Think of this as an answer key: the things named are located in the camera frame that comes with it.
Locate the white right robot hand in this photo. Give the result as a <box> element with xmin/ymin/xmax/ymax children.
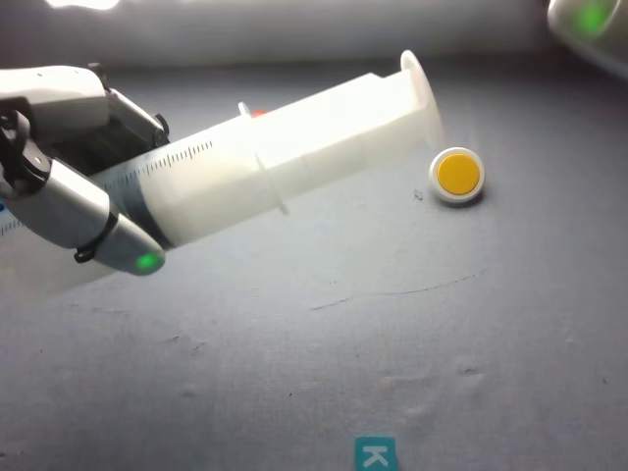
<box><xmin>546</xmin><ymin>0</ymin><xmax>628</xmax><ymax>82</ymax></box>

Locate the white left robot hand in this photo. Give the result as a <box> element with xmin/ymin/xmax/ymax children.
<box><xmin>0</xmin><ymin>62</ymin><xmax>171</xmax><ymax>278</ymax></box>

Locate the large white plastic syringe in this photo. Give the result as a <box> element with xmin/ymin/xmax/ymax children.
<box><xmin>0</xmin><ymin>48</ymin><xmax>445</xmax><ymax>309</ymax></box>

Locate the yellow button with white rim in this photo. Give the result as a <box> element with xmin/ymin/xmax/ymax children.
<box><xmin>428</xmin><ymin>145</ymin><xmax>487</xmax><ymax>209</ymax></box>

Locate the grey table cloth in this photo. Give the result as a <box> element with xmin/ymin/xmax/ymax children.
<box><xmin>0</xmin><ymin>62</ymin><xmax>628</xmax><ymax>471</ymax></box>

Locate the teal label with letter K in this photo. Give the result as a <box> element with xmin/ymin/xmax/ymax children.
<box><xmin>353</xmin><ymin>435</ymin><xmax>397</xmax><ymax>471</ymax></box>

